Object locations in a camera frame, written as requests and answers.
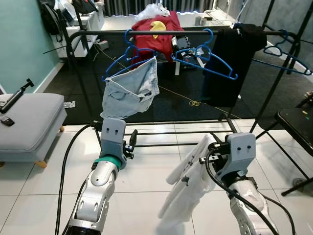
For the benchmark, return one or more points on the white garment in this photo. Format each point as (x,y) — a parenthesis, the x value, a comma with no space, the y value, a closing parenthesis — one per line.
(190,181)

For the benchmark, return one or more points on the light blue shorts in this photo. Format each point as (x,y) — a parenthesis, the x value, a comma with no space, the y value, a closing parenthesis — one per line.
(132,93)

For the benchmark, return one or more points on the black floor mat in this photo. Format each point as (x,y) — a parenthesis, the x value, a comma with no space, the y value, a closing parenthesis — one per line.
(181,90)

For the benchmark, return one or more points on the white paper scrap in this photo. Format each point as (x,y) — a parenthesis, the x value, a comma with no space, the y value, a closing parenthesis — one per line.
(68,104)

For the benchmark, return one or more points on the black folding chair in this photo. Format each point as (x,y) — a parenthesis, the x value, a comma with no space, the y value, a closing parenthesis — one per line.
(296,125)

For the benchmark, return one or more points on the black garment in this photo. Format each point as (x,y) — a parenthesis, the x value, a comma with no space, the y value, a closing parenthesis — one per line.
(230,63)

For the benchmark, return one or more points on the red cloth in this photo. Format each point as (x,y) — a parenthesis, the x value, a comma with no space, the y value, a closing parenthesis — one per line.
(146,41)

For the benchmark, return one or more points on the black equipment case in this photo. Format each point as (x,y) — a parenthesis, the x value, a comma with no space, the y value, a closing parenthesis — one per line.
(188,54)

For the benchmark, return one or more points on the grey ottoman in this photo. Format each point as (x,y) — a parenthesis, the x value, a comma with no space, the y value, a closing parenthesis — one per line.
(29,122)

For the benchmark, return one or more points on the black metal clothes rack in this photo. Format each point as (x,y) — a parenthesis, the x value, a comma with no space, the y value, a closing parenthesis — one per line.
(98,32)

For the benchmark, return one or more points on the yellow cloth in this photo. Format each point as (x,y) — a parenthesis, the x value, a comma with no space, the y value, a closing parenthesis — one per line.
(157,25)

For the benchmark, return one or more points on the white cabinet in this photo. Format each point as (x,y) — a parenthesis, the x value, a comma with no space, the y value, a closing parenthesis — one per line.
(83,29)

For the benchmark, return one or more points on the small black remote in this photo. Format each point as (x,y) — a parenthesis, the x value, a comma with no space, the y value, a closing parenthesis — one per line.
(7,121)

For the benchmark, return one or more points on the white plastic bag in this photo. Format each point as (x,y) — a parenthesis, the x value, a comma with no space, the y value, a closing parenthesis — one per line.
(156,10)

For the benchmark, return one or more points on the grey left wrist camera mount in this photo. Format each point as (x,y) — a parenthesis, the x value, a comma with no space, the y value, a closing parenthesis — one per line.
(112,137)

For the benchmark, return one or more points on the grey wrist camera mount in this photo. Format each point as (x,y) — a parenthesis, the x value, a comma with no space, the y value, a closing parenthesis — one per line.
(239,152)
(112,137)

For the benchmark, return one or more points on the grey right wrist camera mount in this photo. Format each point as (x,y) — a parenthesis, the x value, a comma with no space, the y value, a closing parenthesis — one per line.
(239,152)

